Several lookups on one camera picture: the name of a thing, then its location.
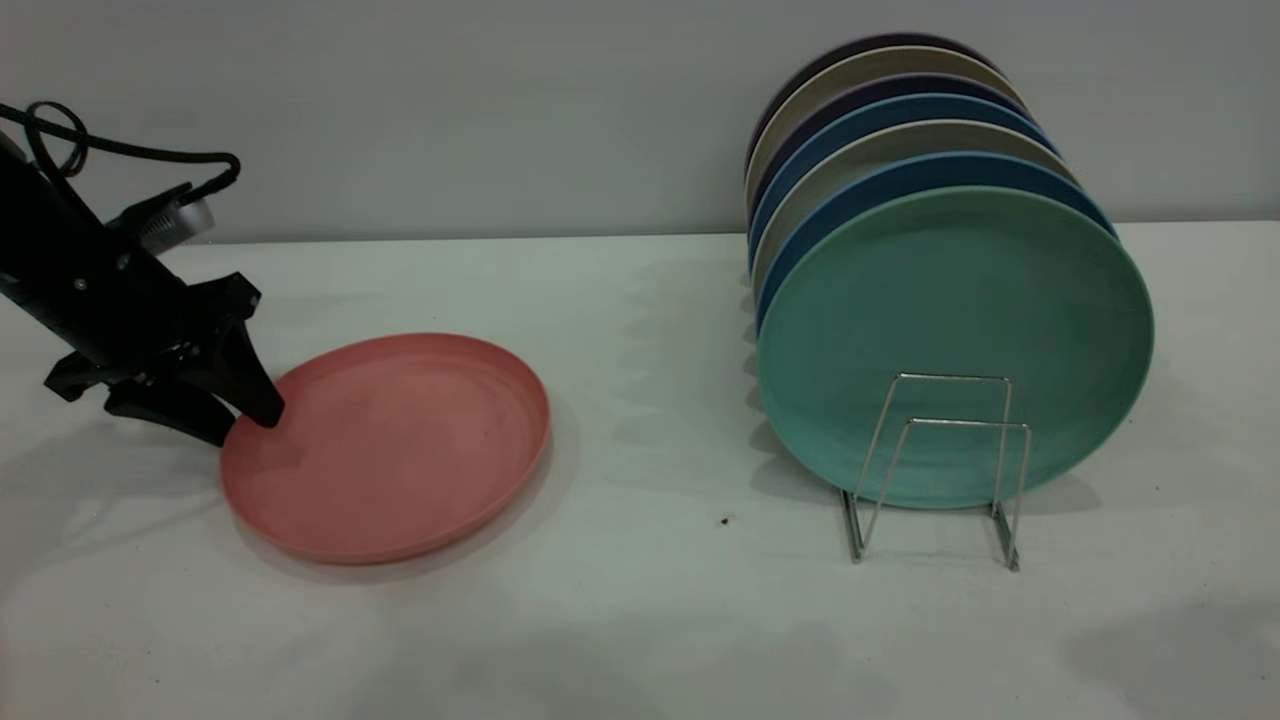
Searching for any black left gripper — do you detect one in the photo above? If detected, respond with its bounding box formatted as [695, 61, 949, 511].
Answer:
[0, 160, 288, 448]

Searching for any pink round plate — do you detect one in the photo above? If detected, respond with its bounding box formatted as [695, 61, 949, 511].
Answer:
[219, 333, 552, 566]

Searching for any green round plate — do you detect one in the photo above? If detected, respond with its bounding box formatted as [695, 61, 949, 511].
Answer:
[757, 185, 1154, 511]

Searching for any beige round plate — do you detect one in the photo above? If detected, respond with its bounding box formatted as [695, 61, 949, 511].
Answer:
[745, 47, 1011, 211]
[750, 118, 1079, 291]

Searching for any blue round plate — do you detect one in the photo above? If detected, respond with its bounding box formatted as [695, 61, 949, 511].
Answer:
[755, 150, 1116, 331]
[748, 93, 1056, 266]

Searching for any dark purple round plate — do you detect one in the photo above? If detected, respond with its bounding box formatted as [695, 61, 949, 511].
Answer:
[748, 72, 1031, 231]
[745, 32, 991, 166]

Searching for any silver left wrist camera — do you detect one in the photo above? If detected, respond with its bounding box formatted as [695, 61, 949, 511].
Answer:
[110, 185, 216, 251]

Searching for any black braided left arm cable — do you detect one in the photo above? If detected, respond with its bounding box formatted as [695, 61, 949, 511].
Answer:
[0, 100, 243, 211]

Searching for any silver wire plate rack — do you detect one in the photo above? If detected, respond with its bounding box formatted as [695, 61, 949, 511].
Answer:
[840, 373, 1033, 573]

